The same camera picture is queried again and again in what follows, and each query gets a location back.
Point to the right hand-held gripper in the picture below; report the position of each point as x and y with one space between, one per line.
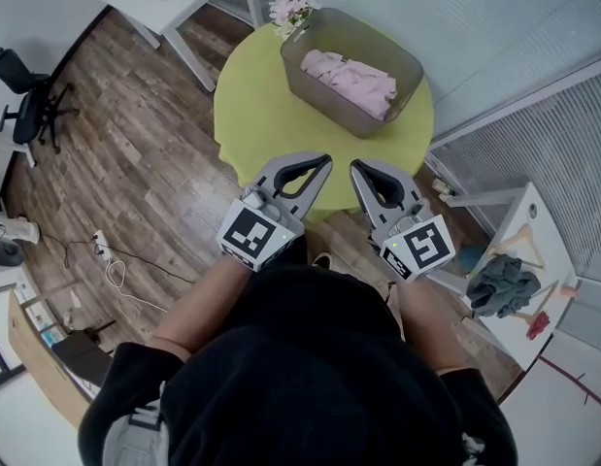
424 248

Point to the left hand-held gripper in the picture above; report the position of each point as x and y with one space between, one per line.
246 233

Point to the translucent grey plastic bin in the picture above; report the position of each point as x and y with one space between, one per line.
300 71

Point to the pink clothes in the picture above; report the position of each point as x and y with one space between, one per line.
353 83

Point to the person's left forearm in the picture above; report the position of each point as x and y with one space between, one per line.
208 304

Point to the person's right forearm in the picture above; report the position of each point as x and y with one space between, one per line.
431 323

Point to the wooden clothes hanger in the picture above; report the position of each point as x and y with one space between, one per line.
523 238
547 296

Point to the round table yellow-green tablecloth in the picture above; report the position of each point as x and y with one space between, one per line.
261 109

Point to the person's shoe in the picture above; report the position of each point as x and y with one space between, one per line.
322 261

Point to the dark teal bag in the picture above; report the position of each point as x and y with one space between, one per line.
470 259

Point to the grey crumpled garment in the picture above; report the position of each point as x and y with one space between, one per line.
504 287

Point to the long white desk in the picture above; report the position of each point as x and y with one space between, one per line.
547 241

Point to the pink flower bouquet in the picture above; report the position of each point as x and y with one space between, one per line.
292 12

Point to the red cloth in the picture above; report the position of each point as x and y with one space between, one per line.
538 325

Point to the person's black-clothed body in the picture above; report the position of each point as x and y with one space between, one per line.
305 372

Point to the white power strip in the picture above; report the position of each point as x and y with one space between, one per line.
102 245

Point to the dark bent-wood chair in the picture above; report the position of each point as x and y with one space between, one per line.
81 357

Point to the small white desk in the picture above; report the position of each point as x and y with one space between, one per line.
16 151

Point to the white fabric bundle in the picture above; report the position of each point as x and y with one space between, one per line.
18 228

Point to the black office chair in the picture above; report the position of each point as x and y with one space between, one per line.
25 100

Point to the black round device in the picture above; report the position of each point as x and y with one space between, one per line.
6 254

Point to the light wooden cabinet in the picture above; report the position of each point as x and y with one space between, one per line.
43 372

